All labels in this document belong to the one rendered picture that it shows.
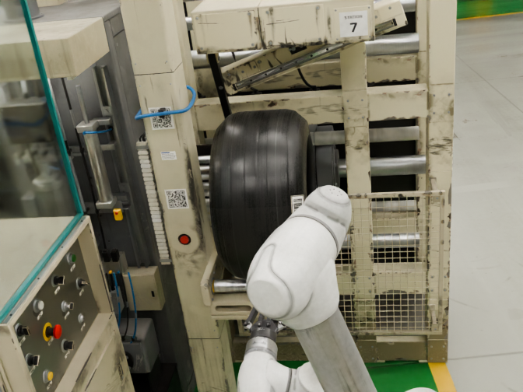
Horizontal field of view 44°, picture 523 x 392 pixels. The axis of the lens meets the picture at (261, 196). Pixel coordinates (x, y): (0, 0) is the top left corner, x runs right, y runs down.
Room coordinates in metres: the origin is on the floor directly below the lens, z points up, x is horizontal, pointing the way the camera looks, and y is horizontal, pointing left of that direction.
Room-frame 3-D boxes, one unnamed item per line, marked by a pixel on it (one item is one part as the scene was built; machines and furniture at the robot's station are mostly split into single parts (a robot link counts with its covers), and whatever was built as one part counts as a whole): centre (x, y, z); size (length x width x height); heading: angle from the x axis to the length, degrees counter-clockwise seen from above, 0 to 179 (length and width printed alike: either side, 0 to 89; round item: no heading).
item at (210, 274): (2.03, 0.19, 0.90); 0.40 x 0.03 x 0.10; 170
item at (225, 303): (1.86, 0.04, 0.83); 0.36 x 0.09 x 0.06; 80
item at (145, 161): (2.01, 0.36, 1.19); 0.05 x 0.04 x 0.48; 170
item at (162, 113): (2.03, 0.27, 1.54); 0.19 x 0.19 x 0.06; 80
